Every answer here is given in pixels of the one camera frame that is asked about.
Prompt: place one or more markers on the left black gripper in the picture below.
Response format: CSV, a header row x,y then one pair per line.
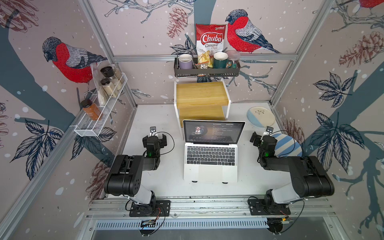
x,y
162,141

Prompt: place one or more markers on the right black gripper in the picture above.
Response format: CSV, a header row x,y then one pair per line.
x,y
257,138

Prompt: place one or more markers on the silver laptop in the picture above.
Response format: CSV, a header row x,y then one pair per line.
x,y
211,150

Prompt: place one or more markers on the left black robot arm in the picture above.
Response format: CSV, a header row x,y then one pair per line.
x,y
125,176

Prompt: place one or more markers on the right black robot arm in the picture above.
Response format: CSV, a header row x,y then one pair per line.
x,y
308,178

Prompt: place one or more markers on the black lid spice jar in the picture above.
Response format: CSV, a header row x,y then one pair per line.
x,y
109,73

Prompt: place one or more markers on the blue striped plate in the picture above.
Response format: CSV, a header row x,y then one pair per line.
x,y
287,146

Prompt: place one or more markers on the cream and blue plate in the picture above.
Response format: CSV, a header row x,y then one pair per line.
x,y
261,117

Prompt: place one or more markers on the two-tier wooden shelf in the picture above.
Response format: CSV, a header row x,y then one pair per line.
x,y
201,101

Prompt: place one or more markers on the beige spice jar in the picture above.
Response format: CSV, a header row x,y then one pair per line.
x,y
109,88

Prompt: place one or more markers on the orange spice jar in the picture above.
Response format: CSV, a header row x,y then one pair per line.
x,y
91,109

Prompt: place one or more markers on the lilac mug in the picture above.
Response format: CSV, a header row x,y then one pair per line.
x,y
185,62

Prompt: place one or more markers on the pink glass cup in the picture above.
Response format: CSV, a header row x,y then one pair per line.
x,y
233,59

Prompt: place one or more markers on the dark green mug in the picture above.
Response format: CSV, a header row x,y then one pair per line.
x,y
221,61

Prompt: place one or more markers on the red Chuba chips bag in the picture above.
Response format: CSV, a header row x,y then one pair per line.
x,y
210,40

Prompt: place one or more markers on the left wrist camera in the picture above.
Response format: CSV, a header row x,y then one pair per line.
x,y
153,130

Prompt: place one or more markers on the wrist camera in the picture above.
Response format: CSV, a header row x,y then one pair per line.
x,y
153,130
268,130

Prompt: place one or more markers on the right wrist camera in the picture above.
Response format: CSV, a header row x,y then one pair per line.
x,y
268,130

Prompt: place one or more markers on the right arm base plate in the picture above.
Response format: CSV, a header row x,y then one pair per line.
x,y
258,207

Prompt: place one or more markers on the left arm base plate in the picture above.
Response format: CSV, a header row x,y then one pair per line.
x,y
161,208

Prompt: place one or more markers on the white wire spice rack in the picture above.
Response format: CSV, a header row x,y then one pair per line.
x,y
93,126

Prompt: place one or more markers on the dark grey wall basket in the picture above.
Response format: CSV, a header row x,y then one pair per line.
x,y
210,72

